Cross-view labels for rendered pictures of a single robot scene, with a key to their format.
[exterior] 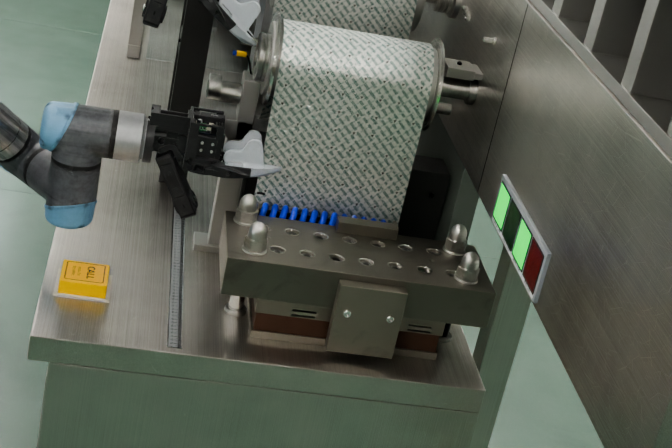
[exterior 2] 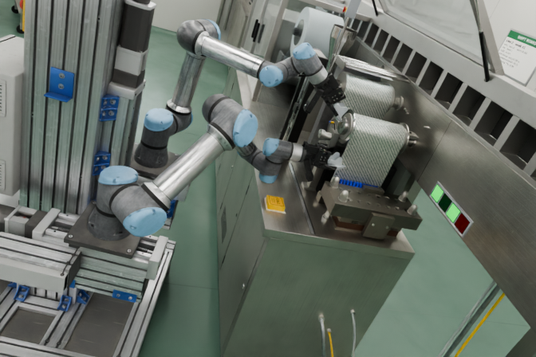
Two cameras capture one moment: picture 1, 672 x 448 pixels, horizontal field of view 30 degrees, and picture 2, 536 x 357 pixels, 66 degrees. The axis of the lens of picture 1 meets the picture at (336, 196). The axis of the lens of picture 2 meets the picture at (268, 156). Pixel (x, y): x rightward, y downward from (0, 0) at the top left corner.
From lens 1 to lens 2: 0.63 m
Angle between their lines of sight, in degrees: 7
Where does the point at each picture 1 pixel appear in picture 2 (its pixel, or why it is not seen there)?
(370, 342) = (378, 233)
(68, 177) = (272, 166)
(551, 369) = not seen: hidden behind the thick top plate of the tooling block
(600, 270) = (511, 240)
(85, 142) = (281, 154)
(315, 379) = (360, 247)
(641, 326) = not seen: outside the picture
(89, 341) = (285, 231)
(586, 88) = (498, 166)
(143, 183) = not seen: hidden behind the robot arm
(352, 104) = (375, 146)
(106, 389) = (287, 247)
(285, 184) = (345, 171)
